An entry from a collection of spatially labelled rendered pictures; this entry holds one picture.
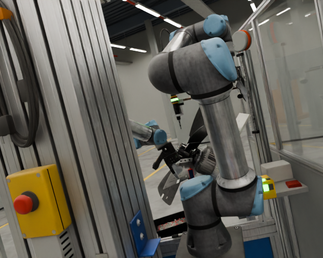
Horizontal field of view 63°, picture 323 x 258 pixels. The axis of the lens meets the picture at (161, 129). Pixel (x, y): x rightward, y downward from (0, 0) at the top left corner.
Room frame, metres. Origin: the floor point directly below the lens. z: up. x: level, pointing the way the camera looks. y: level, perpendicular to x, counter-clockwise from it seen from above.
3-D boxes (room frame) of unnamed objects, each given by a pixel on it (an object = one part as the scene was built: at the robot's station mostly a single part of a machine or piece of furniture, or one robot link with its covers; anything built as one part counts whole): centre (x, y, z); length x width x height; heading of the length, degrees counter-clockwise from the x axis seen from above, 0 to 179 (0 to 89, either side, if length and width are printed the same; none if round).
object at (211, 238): (0.85, -0.07, 1.09); 0.15 x 0.15 x 0.10
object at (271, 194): (1.27, -0.39, 1.02); 0.16 x 0.10 x 0.11; 86
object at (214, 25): (1.02, -0.27, 1.78); 0.11 x 0.11 x 0.08; 65
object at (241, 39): (2.02, -0.74, 1.88); 0.17 x 0.15 x 0.16; 176
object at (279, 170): (1.79, -0.71, 0.91); 0.17 x 0.16 x 0.11; 86
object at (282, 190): (1.72, -0.68, 0.84); 0.36 x 0.24 x 0.03; 176
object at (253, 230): (1.30, 0.01, 0.82); 0.90 x 0.04 x 0.08; 86
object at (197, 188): (0.85, -0.07, 1.20); 0.13 x 0.12 x 0.14; 65
